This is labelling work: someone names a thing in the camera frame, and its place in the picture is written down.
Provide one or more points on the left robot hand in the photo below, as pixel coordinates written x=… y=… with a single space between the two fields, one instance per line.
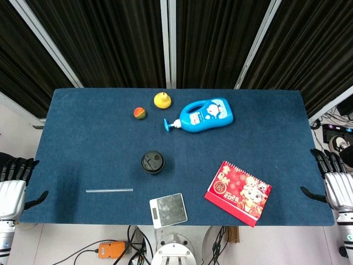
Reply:
x=9 y=193

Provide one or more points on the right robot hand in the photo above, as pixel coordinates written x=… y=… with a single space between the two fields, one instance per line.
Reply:
x=335 y=190

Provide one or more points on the translucent plastic straw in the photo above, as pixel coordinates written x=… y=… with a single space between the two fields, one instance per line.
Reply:
x=109 y=190

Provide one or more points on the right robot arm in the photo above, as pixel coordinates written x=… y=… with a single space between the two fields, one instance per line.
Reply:
x=344 y=232

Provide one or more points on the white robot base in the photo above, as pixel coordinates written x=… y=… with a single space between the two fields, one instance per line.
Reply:
x=174 y=252

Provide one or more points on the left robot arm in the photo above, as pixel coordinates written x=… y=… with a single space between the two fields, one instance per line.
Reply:
x=5 y=237

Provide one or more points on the black lidded cup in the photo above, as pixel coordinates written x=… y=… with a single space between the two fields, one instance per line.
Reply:
x=152 y=162

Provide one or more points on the black white sneaker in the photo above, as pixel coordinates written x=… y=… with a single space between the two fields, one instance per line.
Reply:
x=337 y=143

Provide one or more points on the black floor device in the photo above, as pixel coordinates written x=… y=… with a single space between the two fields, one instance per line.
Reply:
x=337 y=130

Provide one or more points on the red 2026 desk calendar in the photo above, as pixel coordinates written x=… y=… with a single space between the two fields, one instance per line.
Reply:
x=238 y=193

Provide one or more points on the blue table cloth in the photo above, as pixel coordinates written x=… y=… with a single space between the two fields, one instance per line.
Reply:
x=110 y=143

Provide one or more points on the orange power box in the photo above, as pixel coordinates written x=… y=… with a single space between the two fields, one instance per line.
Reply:
x=111 y=249

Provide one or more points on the blue pump lotion bottle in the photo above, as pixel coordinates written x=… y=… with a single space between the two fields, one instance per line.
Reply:
x=204 y=115

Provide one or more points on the orange green toy ball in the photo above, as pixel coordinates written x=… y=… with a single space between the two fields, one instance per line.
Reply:
x=139 y=113

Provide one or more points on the silver kitchen scale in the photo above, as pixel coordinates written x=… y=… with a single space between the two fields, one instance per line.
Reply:
x=168 y=209

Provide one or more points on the yellow toy pear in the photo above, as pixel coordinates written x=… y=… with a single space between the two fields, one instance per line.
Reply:
x=162 y=100

